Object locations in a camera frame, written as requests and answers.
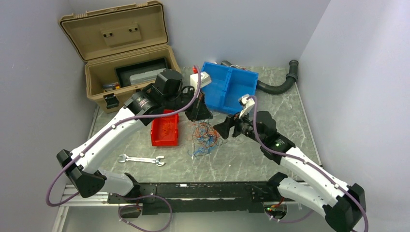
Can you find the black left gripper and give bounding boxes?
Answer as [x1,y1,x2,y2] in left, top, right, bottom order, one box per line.
[163,87,213,122]

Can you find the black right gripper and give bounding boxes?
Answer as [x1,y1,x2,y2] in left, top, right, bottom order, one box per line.
[213,107,264,145]

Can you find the orange blue black wires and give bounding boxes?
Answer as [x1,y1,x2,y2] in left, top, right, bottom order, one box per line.
[187,120,226,160]

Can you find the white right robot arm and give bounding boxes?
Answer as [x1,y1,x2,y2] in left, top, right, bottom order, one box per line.
[213,111,369,232]

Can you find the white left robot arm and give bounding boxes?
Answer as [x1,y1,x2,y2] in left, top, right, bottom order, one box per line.
[57,69,212,203]

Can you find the red plastic bin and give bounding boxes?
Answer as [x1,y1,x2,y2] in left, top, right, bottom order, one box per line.
[150,114,179,146]

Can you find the blue plastic divided bin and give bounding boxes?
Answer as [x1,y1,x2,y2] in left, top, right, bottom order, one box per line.
[202,62,259,115]

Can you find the grey case in toolbox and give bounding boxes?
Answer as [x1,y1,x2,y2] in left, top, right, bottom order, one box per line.
[129,68,166,85]

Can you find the silver open-end wrench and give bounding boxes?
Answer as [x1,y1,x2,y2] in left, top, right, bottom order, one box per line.
[118,154,166,167]

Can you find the yellow black tool in toolbox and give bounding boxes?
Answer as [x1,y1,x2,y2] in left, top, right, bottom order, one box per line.
[102,83,120,92]

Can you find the tan plastic toolbox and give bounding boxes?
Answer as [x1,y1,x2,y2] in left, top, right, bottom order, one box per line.
[59,0,179,113]

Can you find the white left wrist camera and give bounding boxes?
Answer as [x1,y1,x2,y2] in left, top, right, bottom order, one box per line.
[190,66,212,90]

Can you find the orange wires in red bin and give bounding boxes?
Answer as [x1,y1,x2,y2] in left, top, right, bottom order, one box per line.
[158,116,177,140]

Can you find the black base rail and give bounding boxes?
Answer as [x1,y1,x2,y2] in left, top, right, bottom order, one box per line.
[107,181,283,215]

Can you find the grey corrugated hose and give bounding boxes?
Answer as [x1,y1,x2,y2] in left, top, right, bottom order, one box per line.
[221,59,299,95]

